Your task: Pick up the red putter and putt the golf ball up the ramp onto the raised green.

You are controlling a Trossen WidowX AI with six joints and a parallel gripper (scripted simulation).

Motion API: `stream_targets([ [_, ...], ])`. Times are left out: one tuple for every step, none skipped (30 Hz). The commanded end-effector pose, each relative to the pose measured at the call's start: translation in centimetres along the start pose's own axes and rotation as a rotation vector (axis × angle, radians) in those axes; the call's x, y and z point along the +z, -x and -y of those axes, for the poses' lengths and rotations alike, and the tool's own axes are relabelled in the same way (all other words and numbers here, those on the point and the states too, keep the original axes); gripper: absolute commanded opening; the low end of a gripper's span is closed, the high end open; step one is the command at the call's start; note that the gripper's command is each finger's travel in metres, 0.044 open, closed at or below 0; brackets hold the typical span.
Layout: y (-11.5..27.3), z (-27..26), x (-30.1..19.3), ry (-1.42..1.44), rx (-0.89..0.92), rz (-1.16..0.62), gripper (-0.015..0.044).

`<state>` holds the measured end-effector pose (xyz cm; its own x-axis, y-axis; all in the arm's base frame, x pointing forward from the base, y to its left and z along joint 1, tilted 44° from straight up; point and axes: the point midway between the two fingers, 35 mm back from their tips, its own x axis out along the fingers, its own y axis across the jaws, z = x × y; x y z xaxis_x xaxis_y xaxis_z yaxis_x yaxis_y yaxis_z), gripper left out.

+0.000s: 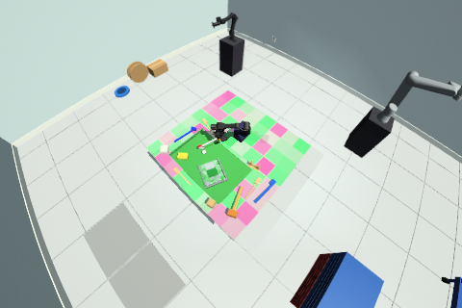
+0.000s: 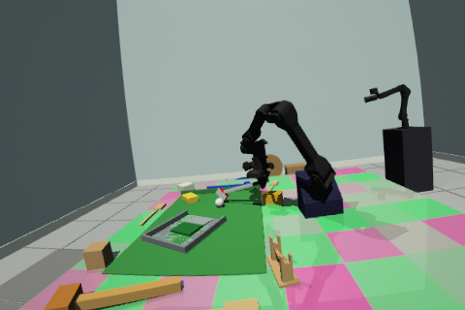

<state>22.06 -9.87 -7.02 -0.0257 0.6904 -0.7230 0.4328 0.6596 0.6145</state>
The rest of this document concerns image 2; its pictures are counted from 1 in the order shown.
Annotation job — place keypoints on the white golf ball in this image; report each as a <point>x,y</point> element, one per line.
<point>219,202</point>

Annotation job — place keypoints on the green putting mat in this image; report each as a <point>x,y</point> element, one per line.
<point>234,248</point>

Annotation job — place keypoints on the tan cube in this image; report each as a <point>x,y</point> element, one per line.
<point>98,255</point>

